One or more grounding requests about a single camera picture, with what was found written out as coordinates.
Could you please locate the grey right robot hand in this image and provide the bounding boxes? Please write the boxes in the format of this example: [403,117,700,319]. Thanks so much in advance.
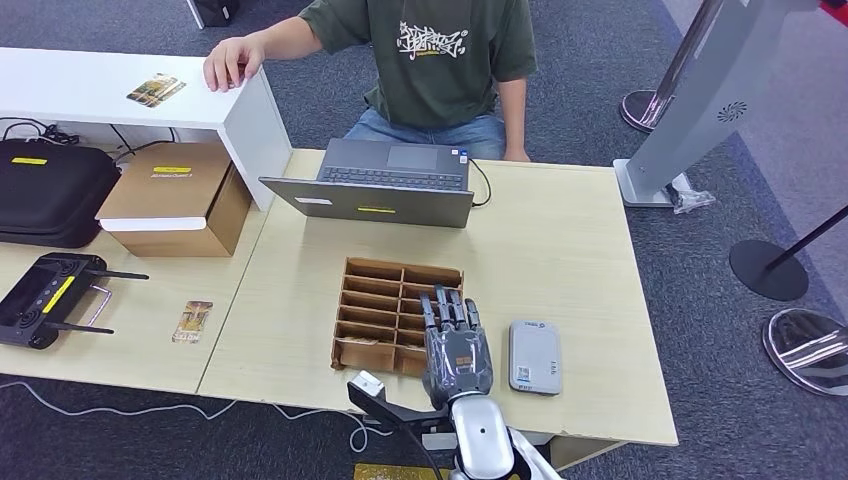
[419,284,495,412]

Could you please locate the person's right hand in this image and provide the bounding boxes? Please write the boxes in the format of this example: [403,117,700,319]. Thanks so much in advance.
[203,34,268,93]

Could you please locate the grey card reader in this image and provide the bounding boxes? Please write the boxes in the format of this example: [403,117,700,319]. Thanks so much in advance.
[508,319,564,397]

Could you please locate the wooden card organizer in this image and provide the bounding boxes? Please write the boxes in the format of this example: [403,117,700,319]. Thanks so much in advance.
[331,256,465,382]

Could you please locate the person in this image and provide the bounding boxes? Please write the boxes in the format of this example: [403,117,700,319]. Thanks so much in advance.
[203,0,539,164]

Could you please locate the black cabinet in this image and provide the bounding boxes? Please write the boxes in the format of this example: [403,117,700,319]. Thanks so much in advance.
[186,0,241,29]

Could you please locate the white shelf bench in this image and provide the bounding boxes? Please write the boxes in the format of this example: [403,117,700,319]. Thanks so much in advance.
[0,47,293,212]

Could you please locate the white table crossbar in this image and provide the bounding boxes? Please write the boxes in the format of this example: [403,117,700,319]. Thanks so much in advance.
[421,429,554,453]

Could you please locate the yellow base block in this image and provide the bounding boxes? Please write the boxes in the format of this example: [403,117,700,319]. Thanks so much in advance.
[352,463,458,480]

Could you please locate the beige table leg panel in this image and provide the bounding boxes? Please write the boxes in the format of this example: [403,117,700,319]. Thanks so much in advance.
[548,435,624,472]

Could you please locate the brown cardboard box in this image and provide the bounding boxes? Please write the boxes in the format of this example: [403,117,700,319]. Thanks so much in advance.
[95,142,254,258]

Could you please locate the grey laptop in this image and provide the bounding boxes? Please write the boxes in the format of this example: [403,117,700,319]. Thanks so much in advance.
[258,138,476,230]

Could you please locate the clear plastic bag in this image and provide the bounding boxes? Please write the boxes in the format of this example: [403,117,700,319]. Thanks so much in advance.
[665,175,717,215]

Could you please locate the silver kiosk stand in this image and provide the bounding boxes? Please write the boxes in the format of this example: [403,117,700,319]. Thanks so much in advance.
[612,0,819,209]

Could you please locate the black carrying case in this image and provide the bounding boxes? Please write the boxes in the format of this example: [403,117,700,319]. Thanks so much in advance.
[0,139,122,249]

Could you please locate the black remote controller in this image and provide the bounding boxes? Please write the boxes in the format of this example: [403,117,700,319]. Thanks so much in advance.
[0,252,150,350]

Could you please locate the round chrome stanchion base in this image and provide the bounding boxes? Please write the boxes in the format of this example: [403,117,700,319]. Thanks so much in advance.
[761,308,848,399]

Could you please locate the black laptop cable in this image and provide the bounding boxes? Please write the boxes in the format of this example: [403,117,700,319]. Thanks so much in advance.
[468,160,493,209]

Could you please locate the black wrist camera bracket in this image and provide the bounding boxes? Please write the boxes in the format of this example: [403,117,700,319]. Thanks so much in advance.
[347,380,458,432]

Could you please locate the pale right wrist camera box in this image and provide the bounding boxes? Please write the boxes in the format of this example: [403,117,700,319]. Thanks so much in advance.
[349,370,386,399]

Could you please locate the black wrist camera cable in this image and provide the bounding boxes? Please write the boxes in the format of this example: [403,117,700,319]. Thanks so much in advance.
[397,423,446,480]

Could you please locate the black power cable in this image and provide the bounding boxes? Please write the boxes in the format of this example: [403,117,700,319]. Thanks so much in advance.
[109,124,179,164]

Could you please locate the chrome stanchion post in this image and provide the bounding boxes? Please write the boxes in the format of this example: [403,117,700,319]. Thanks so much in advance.
[619,0,725,136]

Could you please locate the black cable bundle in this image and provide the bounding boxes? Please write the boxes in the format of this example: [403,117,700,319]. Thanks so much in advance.
[0,117,82,147]

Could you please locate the white floor cable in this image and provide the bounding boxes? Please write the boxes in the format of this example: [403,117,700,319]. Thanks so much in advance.
[0,380,399,456]

